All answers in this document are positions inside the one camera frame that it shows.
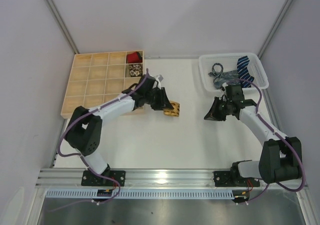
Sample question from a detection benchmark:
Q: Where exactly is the yellow patterned tie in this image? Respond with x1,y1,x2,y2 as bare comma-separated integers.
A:
163,100,180,117

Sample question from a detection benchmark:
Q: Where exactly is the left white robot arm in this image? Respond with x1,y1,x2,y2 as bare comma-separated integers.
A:
62,73,174,177

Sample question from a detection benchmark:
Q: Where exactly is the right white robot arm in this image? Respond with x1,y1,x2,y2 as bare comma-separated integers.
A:
204,84,305,184

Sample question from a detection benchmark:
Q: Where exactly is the rolled floral tie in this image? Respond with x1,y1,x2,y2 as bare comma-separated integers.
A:
128,63,143,77

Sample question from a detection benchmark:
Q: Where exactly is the grey paisley tie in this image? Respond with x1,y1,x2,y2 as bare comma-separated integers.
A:
208,63,241,90

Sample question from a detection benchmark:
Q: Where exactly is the white plastic basket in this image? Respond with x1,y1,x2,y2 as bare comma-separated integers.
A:
198,52,269,93

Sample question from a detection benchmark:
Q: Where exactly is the rolled red tie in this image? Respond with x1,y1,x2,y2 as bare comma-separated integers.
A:
126,51,143,64

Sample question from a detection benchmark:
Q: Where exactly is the blue striped tie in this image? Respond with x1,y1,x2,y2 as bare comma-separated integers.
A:
236,56,255,88

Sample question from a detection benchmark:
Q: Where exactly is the wooden compartment tray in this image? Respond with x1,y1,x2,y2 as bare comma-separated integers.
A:
60,50,146,119

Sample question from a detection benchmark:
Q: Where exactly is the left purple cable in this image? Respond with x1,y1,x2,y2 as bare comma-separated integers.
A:
47,68,151,211

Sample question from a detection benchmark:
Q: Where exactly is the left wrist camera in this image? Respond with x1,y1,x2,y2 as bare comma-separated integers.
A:
154,74,164,84

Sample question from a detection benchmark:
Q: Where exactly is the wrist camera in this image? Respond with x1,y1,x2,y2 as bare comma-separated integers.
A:
154,74,164,84
219,84,228,93

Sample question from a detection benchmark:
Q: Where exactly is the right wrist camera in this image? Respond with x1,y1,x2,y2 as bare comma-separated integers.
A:
219,84,228,93

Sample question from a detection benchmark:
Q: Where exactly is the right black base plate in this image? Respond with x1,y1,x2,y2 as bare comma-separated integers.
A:
213,170,260,188

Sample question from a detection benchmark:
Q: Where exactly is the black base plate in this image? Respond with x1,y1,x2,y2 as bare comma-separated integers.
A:
81,170,126,187
213,170,260,188

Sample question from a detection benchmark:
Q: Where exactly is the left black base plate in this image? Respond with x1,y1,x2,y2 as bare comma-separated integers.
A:
81,170,126,187

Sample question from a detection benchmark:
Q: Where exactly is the left aluminium frame post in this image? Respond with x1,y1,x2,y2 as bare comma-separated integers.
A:
44,0,79,54

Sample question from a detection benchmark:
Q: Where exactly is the aluminium frame post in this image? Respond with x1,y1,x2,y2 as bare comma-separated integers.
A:
257,0,295,59
44,0,79,54

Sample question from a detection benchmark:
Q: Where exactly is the right aluminium frame post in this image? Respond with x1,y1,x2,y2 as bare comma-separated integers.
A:
257,0,295,59

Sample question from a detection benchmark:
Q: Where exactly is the aluminium mounting rail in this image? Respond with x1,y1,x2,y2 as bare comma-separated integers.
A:
34,167,308,190

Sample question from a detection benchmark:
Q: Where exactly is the white slotted cable duct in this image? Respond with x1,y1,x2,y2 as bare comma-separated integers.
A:
45,188,235,200

